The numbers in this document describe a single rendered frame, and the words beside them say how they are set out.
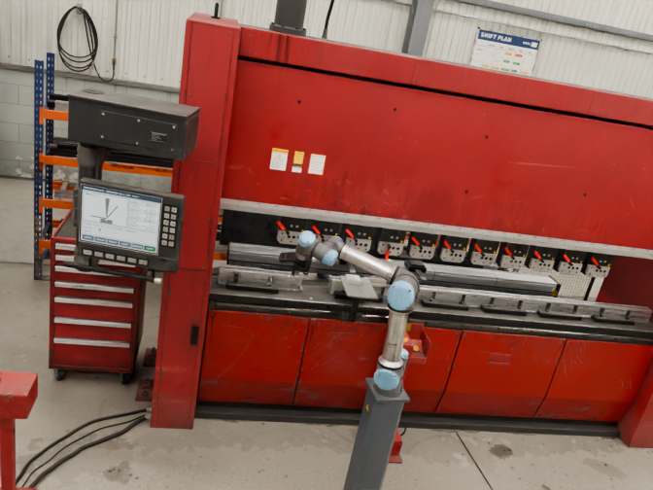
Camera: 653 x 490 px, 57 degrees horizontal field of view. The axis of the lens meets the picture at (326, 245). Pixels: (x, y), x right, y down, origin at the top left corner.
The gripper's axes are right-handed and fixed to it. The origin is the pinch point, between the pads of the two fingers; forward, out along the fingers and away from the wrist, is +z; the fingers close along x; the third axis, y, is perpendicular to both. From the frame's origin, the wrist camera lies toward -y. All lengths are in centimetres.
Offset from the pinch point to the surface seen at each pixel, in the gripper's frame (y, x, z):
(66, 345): -120, -32, 106
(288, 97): -29, 80, -36
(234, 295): -29, 4, 48
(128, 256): -72, -27, -18
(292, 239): -6.3, 38.6, 28.5
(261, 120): -39, 69, -26
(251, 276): -24, 20, 50
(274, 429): 16, -41, 118
